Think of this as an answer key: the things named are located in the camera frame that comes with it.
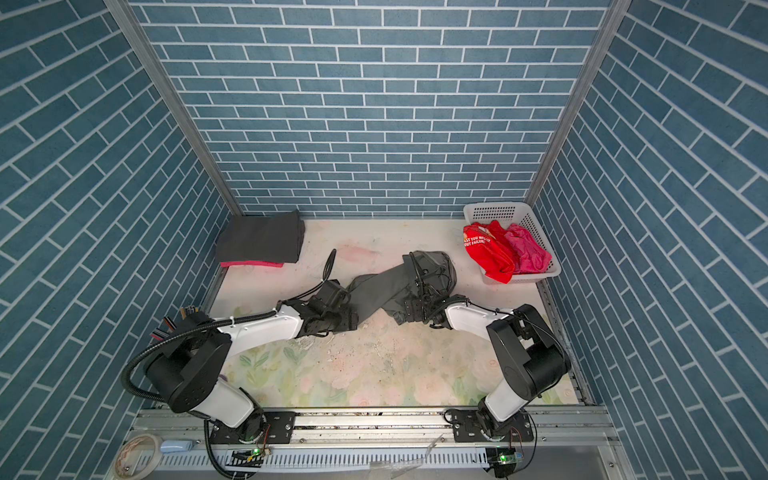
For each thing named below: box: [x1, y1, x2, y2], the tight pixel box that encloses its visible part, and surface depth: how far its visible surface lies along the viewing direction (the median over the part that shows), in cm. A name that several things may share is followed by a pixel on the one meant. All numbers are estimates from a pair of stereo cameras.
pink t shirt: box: [504, 223, 552, 274], surface depth 101 cm
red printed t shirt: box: [463, 220, 519, 284], surface depth 93 cm
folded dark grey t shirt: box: [215, 209, 305, 263], surface depth 111 cm
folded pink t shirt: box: [219, 260, 284, 268], surface depth 107 cm
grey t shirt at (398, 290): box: [347, 250, 458, 326], surface depth 100 cm
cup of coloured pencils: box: [150, 305, 212, 341], surface depth 75 cm
